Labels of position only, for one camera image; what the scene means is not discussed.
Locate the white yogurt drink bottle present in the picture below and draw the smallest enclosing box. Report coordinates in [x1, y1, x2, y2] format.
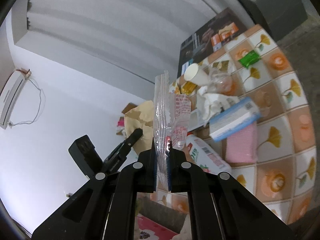
[185, 132, 232, 174]

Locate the clear red printed plastic bag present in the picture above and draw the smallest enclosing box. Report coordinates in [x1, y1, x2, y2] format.
[153, 71, 191, 190]

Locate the pink sponge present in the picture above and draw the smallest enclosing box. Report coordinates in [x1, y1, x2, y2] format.
[225, 122, 258, 163]

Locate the blue white medicine box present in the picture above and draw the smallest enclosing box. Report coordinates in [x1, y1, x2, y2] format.
[209, 97, 261, 141]

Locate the white tissue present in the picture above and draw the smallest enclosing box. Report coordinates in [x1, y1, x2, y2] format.
[196, 86, 240, 125]

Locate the clear plastic bowl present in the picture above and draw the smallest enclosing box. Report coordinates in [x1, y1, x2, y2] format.
[204, 67, 236, 96]

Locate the cardboard box with clutter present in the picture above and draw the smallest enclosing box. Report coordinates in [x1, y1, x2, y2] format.
[117, 101, 154, 155]

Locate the patterned tablecloth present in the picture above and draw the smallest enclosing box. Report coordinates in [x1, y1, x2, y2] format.
[150, 24, 316, 225]

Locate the gold foil packet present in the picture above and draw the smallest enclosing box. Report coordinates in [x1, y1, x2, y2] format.
[180, 81, 197, 95]

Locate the white air conditioner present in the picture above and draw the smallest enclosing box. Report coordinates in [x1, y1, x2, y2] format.
[0, 69, 31, 129]

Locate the white paper cup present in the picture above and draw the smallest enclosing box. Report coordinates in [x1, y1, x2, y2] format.
[184, 63, 210, 86]

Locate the grey curtain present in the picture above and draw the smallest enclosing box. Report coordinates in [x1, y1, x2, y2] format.
[11, 0, 223, 82]

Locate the small green packet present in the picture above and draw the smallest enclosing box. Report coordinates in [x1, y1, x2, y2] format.
[238, 50, 261, 69]

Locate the dark printed poster board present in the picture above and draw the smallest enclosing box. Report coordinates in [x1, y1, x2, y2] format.
[177, 8, 247, 76]

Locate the grey cabinet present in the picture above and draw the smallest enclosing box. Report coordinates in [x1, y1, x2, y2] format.
[238, 0, 308, 41]

